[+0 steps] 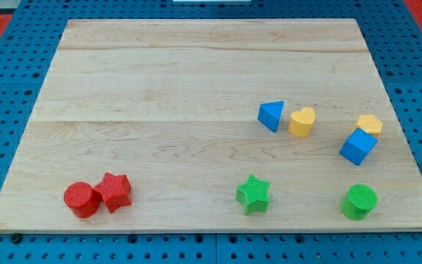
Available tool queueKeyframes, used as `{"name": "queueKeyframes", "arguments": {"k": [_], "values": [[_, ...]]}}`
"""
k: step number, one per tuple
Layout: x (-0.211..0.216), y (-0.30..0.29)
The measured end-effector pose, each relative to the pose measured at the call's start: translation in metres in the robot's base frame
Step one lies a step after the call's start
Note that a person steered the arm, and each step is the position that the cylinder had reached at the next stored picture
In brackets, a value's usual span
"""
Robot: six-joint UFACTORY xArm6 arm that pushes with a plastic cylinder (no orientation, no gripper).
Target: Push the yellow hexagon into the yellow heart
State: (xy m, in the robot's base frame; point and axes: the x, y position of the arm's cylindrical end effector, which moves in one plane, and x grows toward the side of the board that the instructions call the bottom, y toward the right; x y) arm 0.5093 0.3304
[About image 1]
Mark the yellow hexagon block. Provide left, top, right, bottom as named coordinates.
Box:
left=355, top=114, right=383, bottom=138

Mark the yellow heart block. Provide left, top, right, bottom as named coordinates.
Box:
left=287, top=107, right=316, bottom=137

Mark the blue triangle block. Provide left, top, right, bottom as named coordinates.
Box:
left=257, top=101, right=284, bottom=133

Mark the wooden board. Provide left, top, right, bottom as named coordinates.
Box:
left=0, top=19, right=422, bottom=234

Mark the green star block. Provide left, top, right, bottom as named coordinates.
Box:
left=235, top=175, right=270, bottom=215

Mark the red star block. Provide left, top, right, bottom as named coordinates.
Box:
left=93, top=172, right=132, bottom=213

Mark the red cylinder block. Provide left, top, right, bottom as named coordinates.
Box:
left=63, top=182, right=100, bottom=219

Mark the blue cube block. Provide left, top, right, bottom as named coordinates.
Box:
left=339, top=128, right=378, bottom=166

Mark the green cylinder block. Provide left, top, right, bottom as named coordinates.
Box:
left=340, top=184, right=377, bottom=221

